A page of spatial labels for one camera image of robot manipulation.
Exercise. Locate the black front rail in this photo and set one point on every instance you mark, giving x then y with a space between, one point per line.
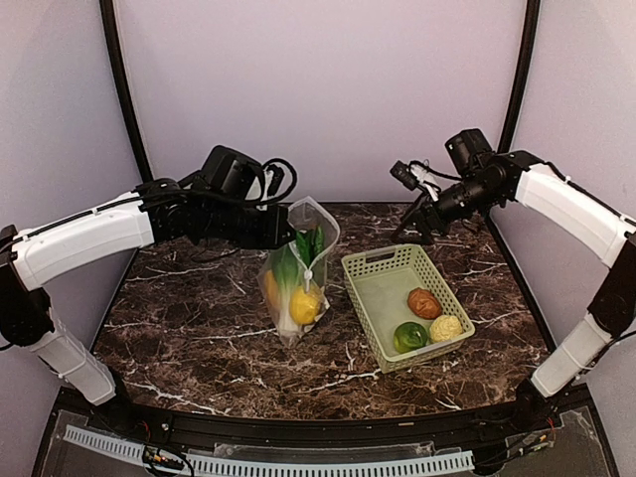
183 429

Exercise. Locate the cream cauliflower toy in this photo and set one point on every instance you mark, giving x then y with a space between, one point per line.
444 328

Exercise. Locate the brown bun toy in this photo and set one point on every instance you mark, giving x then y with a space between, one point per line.
423 304

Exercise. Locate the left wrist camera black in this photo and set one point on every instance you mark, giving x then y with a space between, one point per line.
230 173

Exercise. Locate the green yellow pepper toy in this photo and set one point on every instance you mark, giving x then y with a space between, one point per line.
409 336

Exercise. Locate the black frame post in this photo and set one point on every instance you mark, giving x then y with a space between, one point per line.
120 79
522 70

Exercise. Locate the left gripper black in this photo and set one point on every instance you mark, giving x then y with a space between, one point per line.
273 236

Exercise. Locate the left black frame post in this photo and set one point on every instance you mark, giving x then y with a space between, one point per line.
120 79

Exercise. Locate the white slotted cable duct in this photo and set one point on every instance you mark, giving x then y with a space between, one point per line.
243 460

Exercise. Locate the right black frame post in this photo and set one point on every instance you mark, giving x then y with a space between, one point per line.
522 70

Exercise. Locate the green cucumber toy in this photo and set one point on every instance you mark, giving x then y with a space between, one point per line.
310 244

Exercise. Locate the bok choy toy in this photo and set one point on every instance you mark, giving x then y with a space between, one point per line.
289 272

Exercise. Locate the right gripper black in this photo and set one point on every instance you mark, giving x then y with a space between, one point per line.
418 215

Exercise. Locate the yellow lemon toy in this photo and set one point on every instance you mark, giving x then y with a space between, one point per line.
304 306

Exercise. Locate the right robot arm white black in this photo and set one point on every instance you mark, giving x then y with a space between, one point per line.
491 179

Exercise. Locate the clear polka dot zip bag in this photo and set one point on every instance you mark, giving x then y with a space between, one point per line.
304 215

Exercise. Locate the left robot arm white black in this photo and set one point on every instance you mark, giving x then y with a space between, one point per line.
153 213

